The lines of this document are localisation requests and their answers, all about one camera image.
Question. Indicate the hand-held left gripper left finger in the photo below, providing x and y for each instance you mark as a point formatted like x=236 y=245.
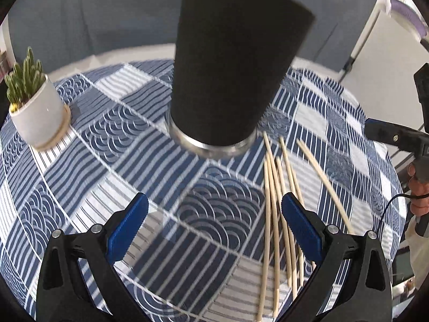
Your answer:
x=129 y=224

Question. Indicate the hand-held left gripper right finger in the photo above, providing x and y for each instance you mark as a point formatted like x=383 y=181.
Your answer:
x=301 y=224

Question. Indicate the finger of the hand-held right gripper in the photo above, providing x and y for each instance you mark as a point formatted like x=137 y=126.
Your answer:
x=423 y=90
x=392 y=134

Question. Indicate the black cylindrical utensil holder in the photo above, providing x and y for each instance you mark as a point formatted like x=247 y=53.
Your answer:
x=228 y=57

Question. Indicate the person's right hand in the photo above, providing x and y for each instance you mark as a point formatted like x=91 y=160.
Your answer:
x=420 y=194

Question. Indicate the purple white round object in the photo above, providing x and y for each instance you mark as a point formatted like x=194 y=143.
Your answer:
x=407 y=15

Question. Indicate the blue white patterned tablecloth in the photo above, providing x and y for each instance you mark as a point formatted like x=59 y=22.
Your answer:
x=134 y=141

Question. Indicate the round wooden saucer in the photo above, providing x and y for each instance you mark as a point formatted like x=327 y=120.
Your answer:
x=63 y=124

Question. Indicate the succulent in white pot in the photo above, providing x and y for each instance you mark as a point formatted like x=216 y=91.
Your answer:
x=37 y=107

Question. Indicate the grey blue sofa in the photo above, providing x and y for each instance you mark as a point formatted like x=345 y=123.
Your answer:
x=100 y=13

